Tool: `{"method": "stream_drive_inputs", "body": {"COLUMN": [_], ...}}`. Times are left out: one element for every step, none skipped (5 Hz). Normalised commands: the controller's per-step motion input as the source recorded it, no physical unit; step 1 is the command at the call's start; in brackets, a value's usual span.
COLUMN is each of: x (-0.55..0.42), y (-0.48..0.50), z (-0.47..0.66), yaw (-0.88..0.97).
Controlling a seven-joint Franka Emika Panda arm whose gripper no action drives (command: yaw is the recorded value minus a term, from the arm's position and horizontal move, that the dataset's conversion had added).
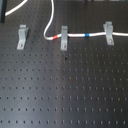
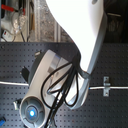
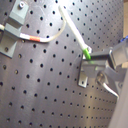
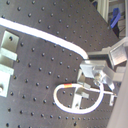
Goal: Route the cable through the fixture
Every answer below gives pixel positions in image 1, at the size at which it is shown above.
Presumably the middle grey cable clip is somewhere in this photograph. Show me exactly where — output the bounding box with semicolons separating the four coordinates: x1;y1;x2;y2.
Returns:
60;26;68;51

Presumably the grey cable clip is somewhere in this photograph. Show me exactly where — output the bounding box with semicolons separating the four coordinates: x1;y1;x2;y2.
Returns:
103;21;114;45
17;25;29;50
60;26;68;51

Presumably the left grey cable clip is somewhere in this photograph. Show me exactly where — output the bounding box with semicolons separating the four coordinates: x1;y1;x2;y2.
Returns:
17;25;29;50

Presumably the right grey cable clip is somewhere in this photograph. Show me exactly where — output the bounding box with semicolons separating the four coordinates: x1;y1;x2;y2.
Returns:
103;21;114;45

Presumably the white cable with coloured marks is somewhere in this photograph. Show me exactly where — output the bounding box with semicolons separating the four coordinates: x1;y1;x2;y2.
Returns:
4;0;128;41

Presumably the black table frame bar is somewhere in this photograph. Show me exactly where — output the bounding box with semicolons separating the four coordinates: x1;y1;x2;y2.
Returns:
0;0;7;23

